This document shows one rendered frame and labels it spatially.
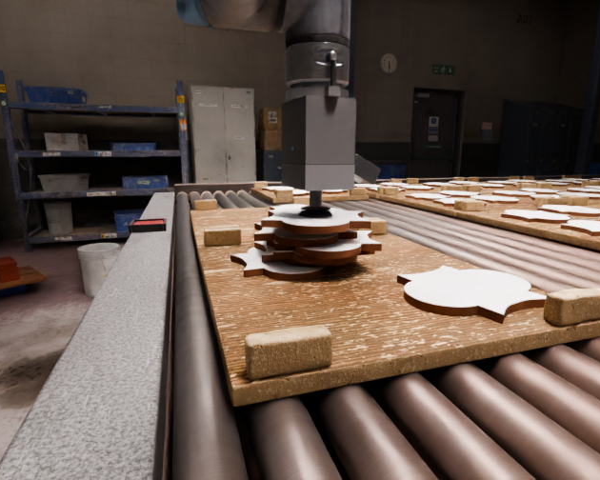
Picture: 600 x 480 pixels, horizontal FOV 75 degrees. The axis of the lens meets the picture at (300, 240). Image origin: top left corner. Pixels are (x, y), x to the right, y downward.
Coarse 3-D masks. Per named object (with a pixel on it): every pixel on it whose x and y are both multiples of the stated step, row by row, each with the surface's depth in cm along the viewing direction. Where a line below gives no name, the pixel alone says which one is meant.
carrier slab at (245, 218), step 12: (192, 216) 91; (204, 216) 91; (216, 216) 91; (228, 216) 91; (240, 216) 91; (252, 216) 91; (264, 216) 91; (192, 228) 81; (240, 228) 78; (252, 228) 78; (252, 240) 67
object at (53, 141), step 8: (48, 136) 438; (56, 136) 439; (64, 136) 441; (72, 136) 441; (80, 136) 450; (48, 144) 440; (56, 144) 441; (64, 144) 442; (72, 144) 443; (80, 144) 448
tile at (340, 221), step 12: (276, 216) 48; (288, 216) 48; (300, 216) 48; (336, 216) 48; (348, 216) 48; (360, 216) 53; (288, 228) 44; (300, 228) 43; (312, 228) 42; (324, 228) 42; (336, 228) 43; (348, 228) 45; (360, 228) 46
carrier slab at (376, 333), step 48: (384, 240) 67; (240, 288) 43; (288, 288) 43; (336, 288) 43; (384, 288) 43; (240, 336) 32; (336, 336) 32; (384, 336) 32; (432, 336) 32; (480, 336) 32; (528, 336) 32; (576, 336) 34; (240, 384) 25; (288, 384) 26; (336, 384) 27
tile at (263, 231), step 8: (256, 224) 55; (256, 232) 48; (264, 232) 48; (272, 232) 48; (280, 232) 48; (288, 232) 48; (344, 232) 49; (352, 232) 49; (256, 240) 48; (264, 240) 48; (272, 240) 48; (280, 240) 46; (288, 240) 46; (296, 240) 45; (304, 240) 45; (312, 240) 45; (320, 240) 45; (328, 240) 46; (336, 240) 47
